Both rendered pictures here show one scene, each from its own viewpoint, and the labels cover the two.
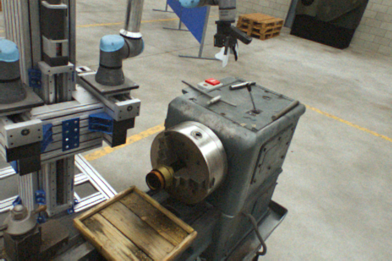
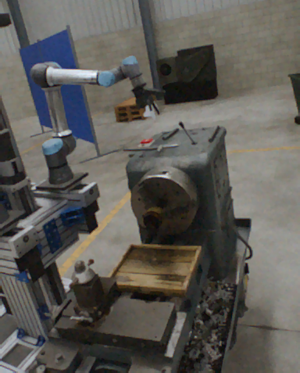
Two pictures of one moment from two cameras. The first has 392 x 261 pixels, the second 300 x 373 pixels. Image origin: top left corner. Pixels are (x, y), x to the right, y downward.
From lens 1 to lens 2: 0.49 m
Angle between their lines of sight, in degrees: 11
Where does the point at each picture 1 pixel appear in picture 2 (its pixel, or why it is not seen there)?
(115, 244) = (147, 281)
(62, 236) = (112, 281)
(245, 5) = (113, 98)
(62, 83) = (26, 197)
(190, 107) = (145, 161)
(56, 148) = (46, 253)
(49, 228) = not seen: hidden behind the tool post
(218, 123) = (173, 160)
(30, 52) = not seen: outside the picture
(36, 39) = not seen: outside the picture
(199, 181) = (184, 205)
